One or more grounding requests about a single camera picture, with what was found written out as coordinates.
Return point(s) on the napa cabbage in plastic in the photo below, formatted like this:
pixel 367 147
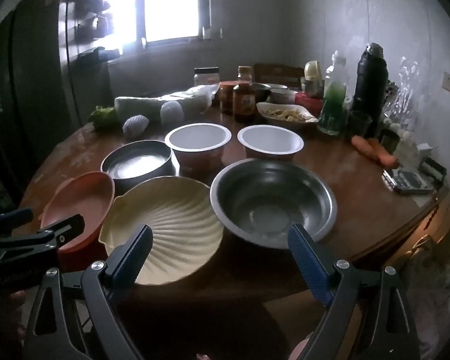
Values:
pixel 146 105

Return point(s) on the wall shelf rack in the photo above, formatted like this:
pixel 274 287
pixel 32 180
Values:
pixel 86 15

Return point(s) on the cream shell-shaped plate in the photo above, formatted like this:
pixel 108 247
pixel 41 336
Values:
pixel 172 210

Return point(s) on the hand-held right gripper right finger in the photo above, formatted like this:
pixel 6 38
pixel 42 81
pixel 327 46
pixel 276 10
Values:
pixel 307 266

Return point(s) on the small white box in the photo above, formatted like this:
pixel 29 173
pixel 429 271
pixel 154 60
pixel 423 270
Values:
pixel 423 152

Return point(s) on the wooden chair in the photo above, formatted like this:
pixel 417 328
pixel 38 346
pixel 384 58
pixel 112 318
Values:
pixel 277 72

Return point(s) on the dark cabinet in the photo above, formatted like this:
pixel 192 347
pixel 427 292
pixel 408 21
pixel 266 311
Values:
pixel 26 101

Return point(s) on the black thermos flask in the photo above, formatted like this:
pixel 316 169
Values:
pixel 369 86

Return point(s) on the white plate with food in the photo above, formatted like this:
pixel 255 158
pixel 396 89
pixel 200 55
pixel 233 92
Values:
pixel 285 114

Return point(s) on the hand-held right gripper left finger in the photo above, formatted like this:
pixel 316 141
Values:
pixel 133 258

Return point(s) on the shallow steel pan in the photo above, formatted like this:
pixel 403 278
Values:
pixel 138 161

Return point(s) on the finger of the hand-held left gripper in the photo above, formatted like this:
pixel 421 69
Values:
pixel 11 219
pixel 60 230

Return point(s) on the large steel bowl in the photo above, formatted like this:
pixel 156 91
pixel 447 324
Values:
pixel 270 195

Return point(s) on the clear jar with black lid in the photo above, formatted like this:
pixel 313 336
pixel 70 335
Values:
pixel 206 78

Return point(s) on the green lettuce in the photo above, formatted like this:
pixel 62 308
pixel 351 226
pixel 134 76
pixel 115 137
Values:
pixel 103 117

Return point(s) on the white cloth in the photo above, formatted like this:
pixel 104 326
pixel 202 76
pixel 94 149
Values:
pixel 438 307

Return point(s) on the window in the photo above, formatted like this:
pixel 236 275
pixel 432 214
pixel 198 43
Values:
pixel 165 3

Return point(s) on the bottle with green liquid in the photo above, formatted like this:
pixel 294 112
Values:
pixel 333 105

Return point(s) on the orange plastic bowl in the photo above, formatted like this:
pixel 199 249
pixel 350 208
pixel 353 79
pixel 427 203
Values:
pixel 82 198

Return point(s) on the clear plastic bag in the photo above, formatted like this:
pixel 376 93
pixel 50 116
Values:
pixel 403 97

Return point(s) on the jar with red lid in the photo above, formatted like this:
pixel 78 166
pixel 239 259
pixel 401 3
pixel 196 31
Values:
pixel 227 97

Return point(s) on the red packet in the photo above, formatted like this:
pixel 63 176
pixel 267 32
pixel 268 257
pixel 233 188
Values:
pixel 309 103

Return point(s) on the orange carrot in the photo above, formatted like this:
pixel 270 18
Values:
pixel 363 144
pixel 386 157

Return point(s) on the brown labelled bottle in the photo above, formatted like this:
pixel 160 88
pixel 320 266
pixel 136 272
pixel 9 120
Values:
pixel 244 103

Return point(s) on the small steel bowl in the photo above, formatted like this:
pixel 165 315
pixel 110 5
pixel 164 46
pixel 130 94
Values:
pixel 262 92

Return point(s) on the pale yellow bulb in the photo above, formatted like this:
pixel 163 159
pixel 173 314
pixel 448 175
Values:
pixel 313 70

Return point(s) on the small amber jar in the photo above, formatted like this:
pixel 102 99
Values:
pixel 245 75

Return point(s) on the dark plastic cup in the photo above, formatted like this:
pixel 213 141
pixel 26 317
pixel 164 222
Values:
pixel 360 123

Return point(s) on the white paper bowl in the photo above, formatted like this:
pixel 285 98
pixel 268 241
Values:
pixel 197 137
pixel 270 140

